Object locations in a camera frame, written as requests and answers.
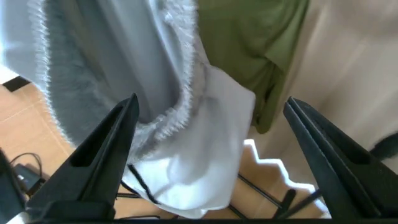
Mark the green long-sleeved shirt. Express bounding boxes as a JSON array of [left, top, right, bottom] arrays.
[[197, 0, 310, 134]]

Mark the black power adapter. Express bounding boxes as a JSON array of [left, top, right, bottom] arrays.
[[14, 163, 47, 196]]

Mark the black clothes rack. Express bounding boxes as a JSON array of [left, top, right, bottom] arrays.
[[228, 133, 398, 219]]

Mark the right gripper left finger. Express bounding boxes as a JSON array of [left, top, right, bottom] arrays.
[[26, 93, 140, 220]]

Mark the grey garment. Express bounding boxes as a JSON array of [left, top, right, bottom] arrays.
[[0, 0, 256, 219]]

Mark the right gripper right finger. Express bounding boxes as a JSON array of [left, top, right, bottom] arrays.
[[282, 96, 398, 218]]

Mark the beige curtain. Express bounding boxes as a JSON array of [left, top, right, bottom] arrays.
[[248, 0, 398, 187]]

